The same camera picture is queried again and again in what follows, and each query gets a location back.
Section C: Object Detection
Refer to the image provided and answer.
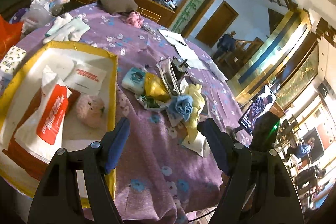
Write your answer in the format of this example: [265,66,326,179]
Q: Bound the white red plastic bag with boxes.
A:
[14,66,72,164]

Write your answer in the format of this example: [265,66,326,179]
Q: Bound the white printed pouch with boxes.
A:
[182,132,210,157]

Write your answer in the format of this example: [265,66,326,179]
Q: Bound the yellow plush towel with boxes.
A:
[183,84,205,143]

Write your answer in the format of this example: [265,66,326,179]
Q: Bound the pink fluffy plush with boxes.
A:
[76,94,105,128]

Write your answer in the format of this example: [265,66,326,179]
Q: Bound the blue knitted cloth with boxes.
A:
[167,94,193,122]

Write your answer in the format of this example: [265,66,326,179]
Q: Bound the yellow snack packet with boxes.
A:
[144,73,170,102]

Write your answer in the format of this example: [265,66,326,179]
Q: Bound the teal tissue pack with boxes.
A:
[121,67,146,95]

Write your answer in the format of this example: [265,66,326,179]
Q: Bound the red gift bag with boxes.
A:
[3,89,80,180]

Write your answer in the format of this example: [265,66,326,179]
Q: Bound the smartphone on stand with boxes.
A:
[239,85,277,135]

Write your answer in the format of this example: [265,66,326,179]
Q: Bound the white crumpled tissue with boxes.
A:
[206,60,228,83]

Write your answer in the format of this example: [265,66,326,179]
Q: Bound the person in dark jacket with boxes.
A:
[213,31,236,60]

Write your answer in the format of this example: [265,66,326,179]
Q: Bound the black electric motor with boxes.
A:
[171,57,189,82]

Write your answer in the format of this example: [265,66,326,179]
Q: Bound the purple floral tablecloth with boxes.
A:
[15,2,253,224]

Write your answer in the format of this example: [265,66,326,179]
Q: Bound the clear zip pouch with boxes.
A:
[156,57,181,96]

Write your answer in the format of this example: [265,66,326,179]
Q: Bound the brown wooden door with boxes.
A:
[196,1,239,48]

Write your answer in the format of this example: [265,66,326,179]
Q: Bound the yellow edged white box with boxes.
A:
[1,42,117,198]

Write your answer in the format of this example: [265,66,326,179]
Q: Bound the white paper sheets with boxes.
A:
[158,29,207,70]

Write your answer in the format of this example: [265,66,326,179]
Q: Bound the patterned small carton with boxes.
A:
[0,46,27,75]

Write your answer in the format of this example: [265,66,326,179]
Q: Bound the white gloves pile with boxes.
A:
[42,13,90,44]

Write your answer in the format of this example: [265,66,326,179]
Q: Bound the orange red shopping bag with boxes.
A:
[0,15,23,59]

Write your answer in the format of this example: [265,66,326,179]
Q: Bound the pink cloth scrunchie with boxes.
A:
[126,11,143,29]

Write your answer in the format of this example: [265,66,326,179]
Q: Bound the clear plastic bags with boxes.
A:
[20,0,70,35]

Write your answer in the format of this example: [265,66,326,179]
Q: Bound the grey brown cushion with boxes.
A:
[96,0,138,14]

